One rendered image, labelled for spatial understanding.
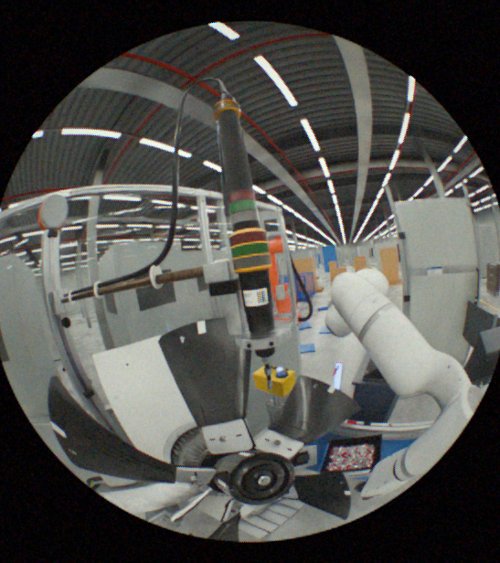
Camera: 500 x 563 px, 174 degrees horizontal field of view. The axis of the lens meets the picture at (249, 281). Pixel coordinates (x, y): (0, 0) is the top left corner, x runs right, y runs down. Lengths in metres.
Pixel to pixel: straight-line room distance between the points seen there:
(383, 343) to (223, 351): 0.28
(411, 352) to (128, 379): 0.62
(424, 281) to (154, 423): 2.15
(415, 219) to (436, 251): 0.39
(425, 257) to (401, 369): 1.79
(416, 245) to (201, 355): 1.94
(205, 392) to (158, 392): 0.23
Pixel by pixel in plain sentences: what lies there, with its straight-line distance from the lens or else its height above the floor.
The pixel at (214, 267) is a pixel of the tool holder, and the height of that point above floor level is 1.54.
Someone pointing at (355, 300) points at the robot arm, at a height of 1.45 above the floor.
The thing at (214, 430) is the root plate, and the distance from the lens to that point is 0.36.
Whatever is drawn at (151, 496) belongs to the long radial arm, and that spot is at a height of 1.12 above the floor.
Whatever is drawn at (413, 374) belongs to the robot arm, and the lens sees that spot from 0.27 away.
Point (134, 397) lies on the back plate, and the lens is 0.55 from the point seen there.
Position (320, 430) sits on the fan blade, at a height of 1.18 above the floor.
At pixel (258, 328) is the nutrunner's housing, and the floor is 1.46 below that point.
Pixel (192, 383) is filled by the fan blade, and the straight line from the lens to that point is 0.37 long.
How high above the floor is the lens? 1.53
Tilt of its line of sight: 4 degrees down
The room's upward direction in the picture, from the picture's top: 9 degrees counter-clockwise
